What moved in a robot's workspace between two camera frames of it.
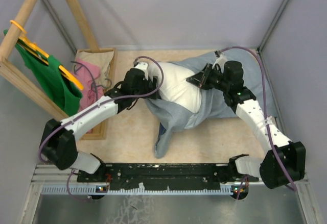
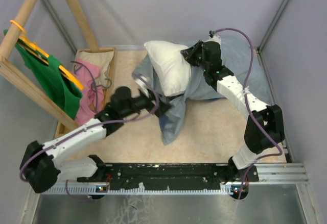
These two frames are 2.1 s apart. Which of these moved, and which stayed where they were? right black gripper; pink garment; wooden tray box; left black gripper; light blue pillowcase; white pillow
Moved: white pillow; right black gripper; left black gripper; light blue pillowcase
Stayed: pink garment; wooden tray box
